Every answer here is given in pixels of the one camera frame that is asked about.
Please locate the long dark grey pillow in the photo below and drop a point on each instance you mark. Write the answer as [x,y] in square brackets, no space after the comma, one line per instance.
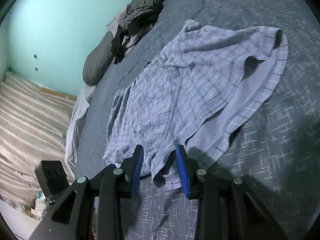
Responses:
[100,62]

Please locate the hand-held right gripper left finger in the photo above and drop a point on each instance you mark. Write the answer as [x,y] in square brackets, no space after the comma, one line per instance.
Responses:
[136,175]

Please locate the pale grey quilt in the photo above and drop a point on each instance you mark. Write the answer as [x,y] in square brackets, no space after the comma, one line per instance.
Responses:
[77,120]

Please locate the crumpled white packaging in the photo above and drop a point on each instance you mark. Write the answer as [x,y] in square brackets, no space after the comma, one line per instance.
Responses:
[37,205]

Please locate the light grey garment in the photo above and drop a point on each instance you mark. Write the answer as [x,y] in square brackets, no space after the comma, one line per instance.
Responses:
[131,42]

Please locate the bed with blue sheet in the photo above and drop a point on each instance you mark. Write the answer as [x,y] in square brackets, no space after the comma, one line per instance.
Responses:
[275,130]

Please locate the beige striped curtain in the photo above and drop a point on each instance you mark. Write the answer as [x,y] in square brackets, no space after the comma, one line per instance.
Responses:
[30,130]

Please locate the wooden window frame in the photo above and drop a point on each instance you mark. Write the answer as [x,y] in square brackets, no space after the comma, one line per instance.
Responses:
[57,92]

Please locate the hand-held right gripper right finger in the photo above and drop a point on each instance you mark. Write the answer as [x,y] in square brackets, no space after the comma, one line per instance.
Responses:
[182,175]

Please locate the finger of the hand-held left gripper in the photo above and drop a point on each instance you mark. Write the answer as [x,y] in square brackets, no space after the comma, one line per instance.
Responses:
[111,166]

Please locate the blue plaid shorts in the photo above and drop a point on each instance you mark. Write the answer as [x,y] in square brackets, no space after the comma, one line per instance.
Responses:
[187,85]

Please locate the black garment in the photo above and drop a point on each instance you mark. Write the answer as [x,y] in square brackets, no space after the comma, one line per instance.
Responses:
[120,47]

